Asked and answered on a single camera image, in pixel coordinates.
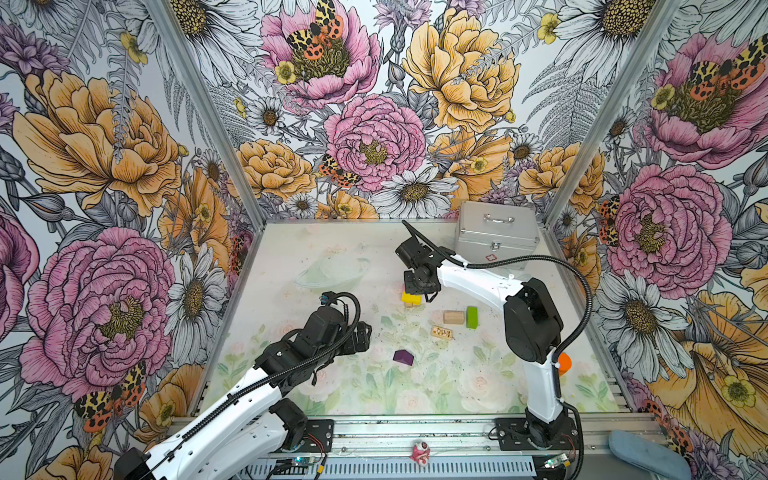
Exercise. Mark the purple wood block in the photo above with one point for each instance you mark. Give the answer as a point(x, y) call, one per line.
point(403, 357)

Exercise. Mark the yellow wood block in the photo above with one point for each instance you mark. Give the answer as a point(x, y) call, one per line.
point(410, 299)

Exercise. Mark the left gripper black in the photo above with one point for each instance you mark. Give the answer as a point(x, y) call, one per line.
point(362, 338)

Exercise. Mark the blue grey pad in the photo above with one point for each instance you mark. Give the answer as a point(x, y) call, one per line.
point(649, 456)

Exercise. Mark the orange bottle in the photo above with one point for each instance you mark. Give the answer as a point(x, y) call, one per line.
point(564, 364)

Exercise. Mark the silver metal case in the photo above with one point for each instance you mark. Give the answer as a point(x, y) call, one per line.
point(487, 232)

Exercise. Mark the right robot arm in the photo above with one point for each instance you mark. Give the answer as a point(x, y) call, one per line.
point(532, 324)

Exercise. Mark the small red pink toy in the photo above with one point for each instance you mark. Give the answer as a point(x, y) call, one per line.
point(420, 453)

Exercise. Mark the aluminium mounting rail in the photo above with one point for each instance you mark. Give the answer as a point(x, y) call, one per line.
point(451, 447)

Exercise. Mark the green wood block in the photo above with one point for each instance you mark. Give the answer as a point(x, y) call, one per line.
point(472, 317)

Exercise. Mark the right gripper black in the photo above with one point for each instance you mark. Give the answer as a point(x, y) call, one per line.
point(409, 286)

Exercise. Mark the wide plain wood block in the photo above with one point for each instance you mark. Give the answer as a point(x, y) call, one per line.
point(453, 317)

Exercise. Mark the cartoon printed wood block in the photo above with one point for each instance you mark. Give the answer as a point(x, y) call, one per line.
point(442, 333)

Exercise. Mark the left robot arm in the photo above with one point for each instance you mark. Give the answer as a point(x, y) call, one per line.
point(256, 417)

